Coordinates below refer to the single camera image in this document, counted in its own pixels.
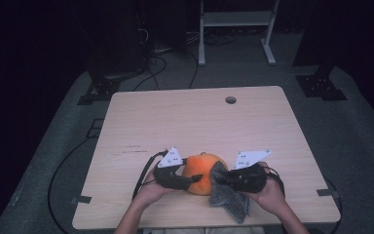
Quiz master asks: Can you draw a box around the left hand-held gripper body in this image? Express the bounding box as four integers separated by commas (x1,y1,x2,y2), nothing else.
151,146,193,191

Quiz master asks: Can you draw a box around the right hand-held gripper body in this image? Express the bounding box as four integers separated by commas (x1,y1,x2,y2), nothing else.
228,148,273,194

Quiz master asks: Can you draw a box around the orange round fruit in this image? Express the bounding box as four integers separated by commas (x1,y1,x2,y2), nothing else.
181,151,230,197

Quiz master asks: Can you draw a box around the grey fuzzy cloth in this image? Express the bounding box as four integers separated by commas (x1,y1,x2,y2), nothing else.
207,160,251,225

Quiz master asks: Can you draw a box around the person's left hand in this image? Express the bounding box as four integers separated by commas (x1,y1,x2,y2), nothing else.
135,168,177,207

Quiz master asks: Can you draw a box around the person's right hand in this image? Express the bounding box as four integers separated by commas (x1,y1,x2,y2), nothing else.
243,161,287,216

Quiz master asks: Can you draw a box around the person's light clothing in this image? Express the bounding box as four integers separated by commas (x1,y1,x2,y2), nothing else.
142,226,266,234

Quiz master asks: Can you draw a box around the grey tape strip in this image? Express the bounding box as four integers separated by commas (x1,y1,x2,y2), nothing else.
316,187,341,198
70,194,93,206

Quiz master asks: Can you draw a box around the black stand base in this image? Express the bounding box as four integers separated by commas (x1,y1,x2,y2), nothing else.
76,76,122,106
295,64,349,102

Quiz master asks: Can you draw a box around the dark equipment cabinet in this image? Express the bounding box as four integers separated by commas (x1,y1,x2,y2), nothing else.
86,0,152,77

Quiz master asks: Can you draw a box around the white metal stand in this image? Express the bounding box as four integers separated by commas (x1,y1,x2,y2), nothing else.
198,0,281,67

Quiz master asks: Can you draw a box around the left hand-held gripper black cable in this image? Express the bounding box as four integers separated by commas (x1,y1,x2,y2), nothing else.
131,149,169,201

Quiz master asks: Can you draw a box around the hand-held gripper black cable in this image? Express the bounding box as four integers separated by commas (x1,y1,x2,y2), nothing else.
265,165,286,199
131,149,169,201

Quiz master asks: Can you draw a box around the right hand-held gripper black cable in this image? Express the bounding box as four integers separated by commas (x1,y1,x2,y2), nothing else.
265,165,286,199

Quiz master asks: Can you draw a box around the thin black floor cable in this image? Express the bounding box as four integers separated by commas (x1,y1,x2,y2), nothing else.
188,51,200,90

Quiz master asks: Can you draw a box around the black floor cable loop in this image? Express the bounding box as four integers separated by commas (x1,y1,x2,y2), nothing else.
131,53,168,93

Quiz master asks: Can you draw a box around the long black floor cable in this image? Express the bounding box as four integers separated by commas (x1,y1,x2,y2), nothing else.
47,136,94,234

